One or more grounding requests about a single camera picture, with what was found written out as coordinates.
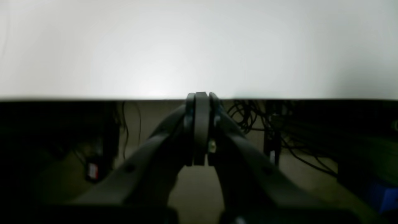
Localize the blue box under table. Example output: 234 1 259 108
364 182 398 213

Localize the black cable bundle behind table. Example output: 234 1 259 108
225 100 339 178

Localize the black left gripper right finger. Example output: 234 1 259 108
194 92 352 218

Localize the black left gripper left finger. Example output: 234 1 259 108
72 93 195 208

